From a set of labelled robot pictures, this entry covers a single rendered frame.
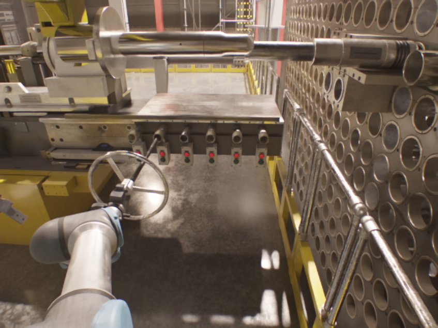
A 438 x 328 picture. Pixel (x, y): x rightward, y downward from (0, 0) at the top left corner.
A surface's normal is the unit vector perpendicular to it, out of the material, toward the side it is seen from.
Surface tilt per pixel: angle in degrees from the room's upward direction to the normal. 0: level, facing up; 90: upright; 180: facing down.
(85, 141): 90
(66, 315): 18
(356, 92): 90
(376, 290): 52
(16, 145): 90
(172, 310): 0
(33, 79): 90
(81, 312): 23
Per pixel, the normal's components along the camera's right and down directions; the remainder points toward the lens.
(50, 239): 0.02, -0.28
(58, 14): -0.04, 0.95
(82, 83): -0.05, 0.49
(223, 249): 0.00, -0.87
